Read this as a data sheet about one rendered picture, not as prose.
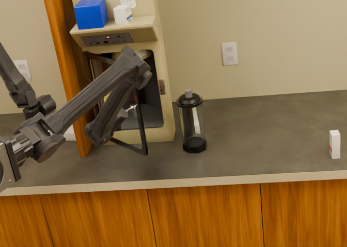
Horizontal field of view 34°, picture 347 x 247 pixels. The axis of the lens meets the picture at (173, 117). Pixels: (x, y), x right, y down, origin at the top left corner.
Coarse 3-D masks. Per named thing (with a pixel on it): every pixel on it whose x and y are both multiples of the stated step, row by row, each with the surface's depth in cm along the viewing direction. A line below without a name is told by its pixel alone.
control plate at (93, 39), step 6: (90, 36) 218; (96, 36) 218; (102, 36) 218; (108, 36) 218; (114, 36) 218; (120, 36) 218; (126, 36) 218; (84, 42) 223; (90, 42) 223; (102, 42) 223; (108, 42) 223; (114, 42) 223; (120, 42) 224; (126, 42) 224
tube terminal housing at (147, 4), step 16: (112, 0) 220; (144, 0) 219; (112, 16) 223; (160, 32) 230; (96, 48) 230; (112, 48) 229; (144, 48) 228; (160, 48) 228; (160, 64) 231; (160, 96) 237; (160, 128) 244; (112, 144) 250
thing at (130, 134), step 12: (96, 60) 225; (108, 60) 219; (96, 72) 229; (132, 96) 217; (132, 120) 224; (120, 132) 234; (132, 132) 227; (144, 132) 222; (120, 144) 238; (132, 144) 231; (144, 144) 224
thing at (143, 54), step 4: (116, 52) 235; (120, 52) 234; (136, 52) 233; (140, 52) 233; (144, 52) 234; (148, 52) 236; (152, 52) 240; (112, 56) 239; (116, 56) 235; (140, 56) 233; (144, 56) 234; (148, 56) 236
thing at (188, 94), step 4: (188, 92) 226; (180, 96) 229; (184, 96) 229; (188, 96) 227; (192, 96) 228; (196, 96) 227; (180, 100) 227; (184, 100) 226; (188, 100) 225; (192, 100) 225; (196, 100) 226; (184, 104) 226; (188, 104) 225
